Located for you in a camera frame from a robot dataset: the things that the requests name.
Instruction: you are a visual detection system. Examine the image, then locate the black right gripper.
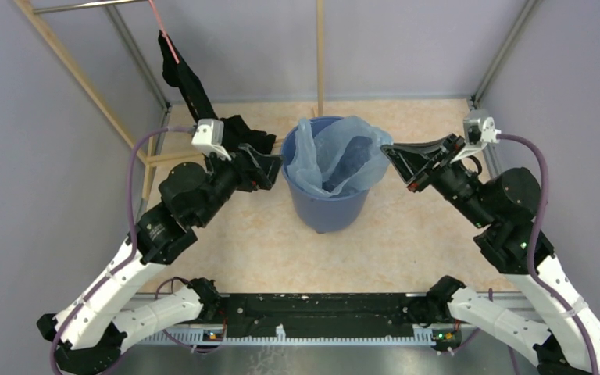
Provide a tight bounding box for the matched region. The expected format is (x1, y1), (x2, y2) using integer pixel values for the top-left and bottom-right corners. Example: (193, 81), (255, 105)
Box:
(378, 132), (492, 227)

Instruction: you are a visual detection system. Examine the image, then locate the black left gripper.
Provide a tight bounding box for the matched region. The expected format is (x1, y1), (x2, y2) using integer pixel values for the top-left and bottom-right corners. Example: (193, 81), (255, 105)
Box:
(194, 142), (285, 228)

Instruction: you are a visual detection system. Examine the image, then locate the light blue plastic trash bag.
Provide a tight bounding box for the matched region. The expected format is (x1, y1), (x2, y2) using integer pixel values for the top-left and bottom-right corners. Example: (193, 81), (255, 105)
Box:
(287, 116), (393, 198)

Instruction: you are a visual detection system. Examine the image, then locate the blue plastic trash bin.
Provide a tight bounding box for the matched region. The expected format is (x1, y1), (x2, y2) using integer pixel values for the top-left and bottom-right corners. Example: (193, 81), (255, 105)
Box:
(280, 116), (370, 234)

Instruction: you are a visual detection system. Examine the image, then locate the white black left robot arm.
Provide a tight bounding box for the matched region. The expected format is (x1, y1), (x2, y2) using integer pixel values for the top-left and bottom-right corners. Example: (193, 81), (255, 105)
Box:
(37, 144), (283, 374)

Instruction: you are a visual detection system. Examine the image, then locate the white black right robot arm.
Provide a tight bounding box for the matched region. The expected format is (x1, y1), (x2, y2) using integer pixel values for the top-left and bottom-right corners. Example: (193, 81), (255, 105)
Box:
(381, 134), (600, 374)

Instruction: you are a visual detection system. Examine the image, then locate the black printed t-shirt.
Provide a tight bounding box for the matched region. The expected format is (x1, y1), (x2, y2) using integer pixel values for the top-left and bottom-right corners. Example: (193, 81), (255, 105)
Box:
(158, 31), (277, 154)

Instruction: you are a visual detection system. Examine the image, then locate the pink clothes hanger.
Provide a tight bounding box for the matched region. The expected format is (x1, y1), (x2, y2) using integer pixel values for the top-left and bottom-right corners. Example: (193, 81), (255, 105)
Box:
(148, 0), (180, 65)

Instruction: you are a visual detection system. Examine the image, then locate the metal hanging rod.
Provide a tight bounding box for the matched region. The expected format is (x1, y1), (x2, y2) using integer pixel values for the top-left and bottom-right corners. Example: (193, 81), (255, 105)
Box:
(32, 0), (145, 15)

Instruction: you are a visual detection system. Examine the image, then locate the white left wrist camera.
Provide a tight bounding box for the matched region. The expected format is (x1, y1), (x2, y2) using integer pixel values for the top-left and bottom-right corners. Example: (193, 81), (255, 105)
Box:
(191, 119), (231, 161)

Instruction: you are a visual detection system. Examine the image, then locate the wooden clothes rack frame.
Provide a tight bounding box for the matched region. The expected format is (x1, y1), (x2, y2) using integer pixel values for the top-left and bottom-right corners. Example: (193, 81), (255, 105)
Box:
(13, 1), (325, 200)

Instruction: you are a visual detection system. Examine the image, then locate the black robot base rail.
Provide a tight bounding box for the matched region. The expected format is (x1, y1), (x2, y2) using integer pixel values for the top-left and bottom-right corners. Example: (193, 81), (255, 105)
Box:
(145, 292), (480, 353)

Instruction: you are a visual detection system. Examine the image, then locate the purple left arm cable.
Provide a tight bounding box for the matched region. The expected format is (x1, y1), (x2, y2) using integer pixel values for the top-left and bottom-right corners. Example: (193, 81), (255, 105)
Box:
(48, 125), (198, 375)

